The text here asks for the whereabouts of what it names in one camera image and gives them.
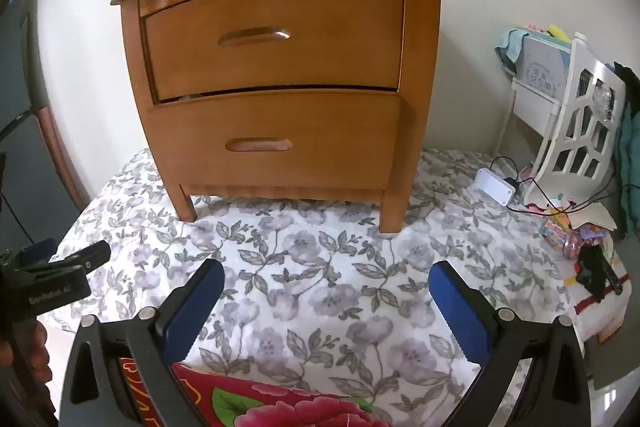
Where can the pile of colourful toys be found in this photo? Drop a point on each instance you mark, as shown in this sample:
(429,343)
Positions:
(565,237)

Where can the grey floral bedsheet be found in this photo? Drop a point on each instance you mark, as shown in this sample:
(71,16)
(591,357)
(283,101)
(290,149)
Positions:
(320,267)

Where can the yellow toy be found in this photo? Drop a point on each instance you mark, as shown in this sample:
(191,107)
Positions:
(559,32)

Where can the dark grey wardrobe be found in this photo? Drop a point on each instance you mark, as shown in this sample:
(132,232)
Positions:
(30,147)

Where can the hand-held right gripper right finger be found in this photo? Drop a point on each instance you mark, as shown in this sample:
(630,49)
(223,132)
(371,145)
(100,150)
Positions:
(457,312)

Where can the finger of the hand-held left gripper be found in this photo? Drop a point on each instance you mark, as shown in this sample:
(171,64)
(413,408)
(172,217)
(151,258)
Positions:
(37,254)
(90,256)

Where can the white adapter box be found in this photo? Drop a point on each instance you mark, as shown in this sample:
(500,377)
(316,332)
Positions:
(495,187)

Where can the white openwork chair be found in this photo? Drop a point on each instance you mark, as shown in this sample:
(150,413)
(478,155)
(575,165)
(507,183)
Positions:
(595,77)

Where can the teal cloth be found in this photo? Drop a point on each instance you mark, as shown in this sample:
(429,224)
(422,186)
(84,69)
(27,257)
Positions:
(510,47)

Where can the person's left hand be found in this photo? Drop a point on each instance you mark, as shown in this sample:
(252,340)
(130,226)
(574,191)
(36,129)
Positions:
(41,357)

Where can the light blue picture board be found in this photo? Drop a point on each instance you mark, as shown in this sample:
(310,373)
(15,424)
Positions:
(542,64)

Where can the black toy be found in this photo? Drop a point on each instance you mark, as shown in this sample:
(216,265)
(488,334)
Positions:
(595,269)

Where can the wooden drawer with short front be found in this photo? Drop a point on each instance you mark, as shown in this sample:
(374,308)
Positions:
(320,52)

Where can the reddish brown wooden board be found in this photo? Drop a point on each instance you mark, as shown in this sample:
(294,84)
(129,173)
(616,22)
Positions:
(60,157)

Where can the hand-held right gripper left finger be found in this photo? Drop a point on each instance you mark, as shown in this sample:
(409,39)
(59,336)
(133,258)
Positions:
(195,307)

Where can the red floral blanket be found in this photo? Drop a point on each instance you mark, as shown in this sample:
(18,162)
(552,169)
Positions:
(280,407)

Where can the beige paper sheet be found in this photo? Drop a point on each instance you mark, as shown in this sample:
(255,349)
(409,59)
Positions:
(597,217)

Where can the wooden nightstand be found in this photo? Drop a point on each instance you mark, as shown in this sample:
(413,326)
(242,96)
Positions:
(425,82)

